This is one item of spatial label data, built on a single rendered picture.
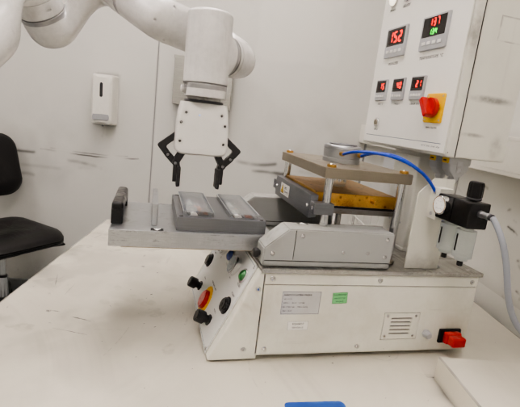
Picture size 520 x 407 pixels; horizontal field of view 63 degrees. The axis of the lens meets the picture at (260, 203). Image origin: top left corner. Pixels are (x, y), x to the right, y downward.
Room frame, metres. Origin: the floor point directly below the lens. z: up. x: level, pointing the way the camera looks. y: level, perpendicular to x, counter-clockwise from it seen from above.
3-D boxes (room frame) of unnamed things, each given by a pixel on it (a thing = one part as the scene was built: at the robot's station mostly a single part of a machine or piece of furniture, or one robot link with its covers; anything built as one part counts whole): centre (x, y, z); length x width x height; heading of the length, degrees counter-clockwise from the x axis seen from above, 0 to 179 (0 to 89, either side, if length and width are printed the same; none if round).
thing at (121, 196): (0.79, 0.27, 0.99); 0.15 x 0.02 x 0.04; 15
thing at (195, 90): (0.83, 0.13, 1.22); 0.09 x 0.08 x 0.03; 105
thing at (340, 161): (0.90, -0.20, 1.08); 0.31 x 0.24 x 0.13; 15
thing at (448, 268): (0.92, -0.19, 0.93); 0.46 x 0.35 x 0.01; 105
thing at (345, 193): (0.90, -0.16, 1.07); 0.22 x 0.17 x 0.10; 15
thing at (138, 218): (0.83, 0.14, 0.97); 0.30 x 0.22 x 0.08; 105
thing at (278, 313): (0.89, -0.16, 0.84); 0.53 x 0.37 x 0.17; 105
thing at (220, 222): (0.84, 0.09, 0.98); 0.20 x 0.17 x 0.03; 15
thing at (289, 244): (0.75, -0.12, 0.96); 0.26 x 0.05 x 0.07; 105
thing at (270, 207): (1.02, -0.06, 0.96); 0.25 x 0.05 x 0.07; 105
